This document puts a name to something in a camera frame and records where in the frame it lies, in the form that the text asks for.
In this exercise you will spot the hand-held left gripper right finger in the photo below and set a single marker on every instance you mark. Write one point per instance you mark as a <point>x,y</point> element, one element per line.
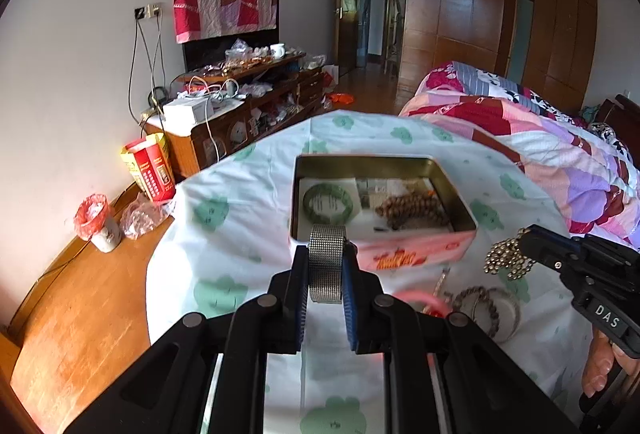
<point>350,314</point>

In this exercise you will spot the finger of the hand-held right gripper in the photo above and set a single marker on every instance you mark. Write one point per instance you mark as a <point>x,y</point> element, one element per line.
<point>545,246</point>

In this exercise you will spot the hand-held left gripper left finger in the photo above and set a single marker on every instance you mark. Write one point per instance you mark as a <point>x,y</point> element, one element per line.
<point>301,309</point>

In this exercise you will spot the pink tin box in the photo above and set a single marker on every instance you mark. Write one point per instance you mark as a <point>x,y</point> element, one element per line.
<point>425,254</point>

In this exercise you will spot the person's right hand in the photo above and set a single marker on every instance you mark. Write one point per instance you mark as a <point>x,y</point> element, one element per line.
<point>597,364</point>

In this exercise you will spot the pink bangle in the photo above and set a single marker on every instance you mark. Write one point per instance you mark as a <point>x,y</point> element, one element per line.
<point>425,296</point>

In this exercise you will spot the small metal charm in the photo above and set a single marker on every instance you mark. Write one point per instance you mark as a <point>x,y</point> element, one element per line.
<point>442,279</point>

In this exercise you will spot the green jade bangle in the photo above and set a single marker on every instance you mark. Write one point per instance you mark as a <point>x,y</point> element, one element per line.
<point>307,201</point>

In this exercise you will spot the bed with patchwork quilt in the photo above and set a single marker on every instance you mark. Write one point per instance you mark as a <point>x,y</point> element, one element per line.
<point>500,123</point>

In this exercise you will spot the paper cards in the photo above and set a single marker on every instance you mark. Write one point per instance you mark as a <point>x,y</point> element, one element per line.
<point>385,188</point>

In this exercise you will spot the wooden headboard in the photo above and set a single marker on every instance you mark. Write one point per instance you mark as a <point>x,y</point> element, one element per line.
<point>627,108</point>

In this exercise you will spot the clear plastic bag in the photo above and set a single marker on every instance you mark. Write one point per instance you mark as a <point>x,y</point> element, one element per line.
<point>142,216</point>

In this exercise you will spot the wooden cabinet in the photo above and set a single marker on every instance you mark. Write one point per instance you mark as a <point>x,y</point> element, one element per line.
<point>185,153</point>

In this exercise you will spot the red and yellow carton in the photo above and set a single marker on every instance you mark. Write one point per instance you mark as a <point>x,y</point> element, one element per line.
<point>150,168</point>

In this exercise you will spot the trash bin with red bag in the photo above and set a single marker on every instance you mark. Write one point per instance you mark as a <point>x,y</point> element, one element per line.
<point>105,234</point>

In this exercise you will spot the orange item on floor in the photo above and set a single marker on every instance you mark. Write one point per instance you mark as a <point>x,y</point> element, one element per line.
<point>340,99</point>

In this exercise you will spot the white box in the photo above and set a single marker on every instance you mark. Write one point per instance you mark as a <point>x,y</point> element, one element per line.
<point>185,111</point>

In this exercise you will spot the white paper bag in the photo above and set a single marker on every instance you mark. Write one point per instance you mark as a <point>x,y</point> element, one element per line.
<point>331,76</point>

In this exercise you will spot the wooden wardrobe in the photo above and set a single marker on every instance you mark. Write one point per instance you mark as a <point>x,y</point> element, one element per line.
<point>430,13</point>

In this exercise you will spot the white mug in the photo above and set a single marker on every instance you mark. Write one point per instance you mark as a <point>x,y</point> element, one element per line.
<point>277,50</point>

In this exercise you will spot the black television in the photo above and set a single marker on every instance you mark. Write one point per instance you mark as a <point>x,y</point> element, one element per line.
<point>210,51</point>

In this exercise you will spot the wooden door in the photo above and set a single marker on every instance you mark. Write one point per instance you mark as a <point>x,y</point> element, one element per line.
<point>347,13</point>

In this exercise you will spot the red patchwork cloth cover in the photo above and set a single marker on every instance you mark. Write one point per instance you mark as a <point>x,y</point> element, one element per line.
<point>220,8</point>

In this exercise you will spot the wall power outlet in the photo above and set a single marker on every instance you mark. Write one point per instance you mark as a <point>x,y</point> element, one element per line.
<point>148,11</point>

